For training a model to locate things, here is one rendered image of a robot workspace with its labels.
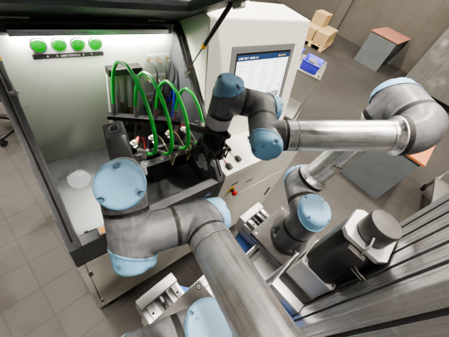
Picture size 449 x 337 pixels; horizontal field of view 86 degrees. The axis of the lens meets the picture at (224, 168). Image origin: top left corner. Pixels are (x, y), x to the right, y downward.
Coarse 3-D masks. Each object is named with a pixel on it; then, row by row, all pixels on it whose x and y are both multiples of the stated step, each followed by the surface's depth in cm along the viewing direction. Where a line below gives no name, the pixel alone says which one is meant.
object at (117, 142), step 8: (104, 128) 54; (112, 128) 54; (120, 128) 55; (112, 136) 54; (120, 136) 54; (112, 144) 53; (120, 144) 53; (128, 144) 53; (112, 152) 52; (120, 152) 52; (128, 152) 52
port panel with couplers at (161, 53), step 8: (144, 48) 103; (152, 48) 106; (160, 48) 108; (168, 48) 110; (144, 56) 106; (152, 56) 108; (160, 56) 111; (168, 56) 113; (144, 64) 109; (160, 64) 114; (168, 64) 116; (152, 72) 114; (160, 72) 117; (144, 80) 115; (160, 80) 117; (144, 88) 118; (152, 88) 121; (152, 96) 124
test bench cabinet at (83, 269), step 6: (168, 264) 169; (84, 270) 98; (84, 276) 102; (150, 276) 163; (90, 282) 110; (90, 288) 115; (96, 294) 125; (120, 294) 151; (96, 300) 132; (114, 300) 154; (102, 306) 146
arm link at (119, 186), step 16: (112, 160) 38; (128, 160) 39; (96, 176) 34; (112, 176) 35; (128, 176) 35; (144, 176) 39; (96, 192) 34; (112, 192) 35; (128, 192) 36; (144, 192) 38; (112, 208) 35; (128, 208) 36
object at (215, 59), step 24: (192, 24) 101; (240, 24) 102; (264, 24) 111; (288, 24) 121; (192, 48) 106; (216, 48) 101; (216, 72) 108; (288, 72) 142; (288, 96) 156; (240, 120) 137; (264, 168) 147; (240, 192) 151; (264, 192) 189; (240, 216) 197
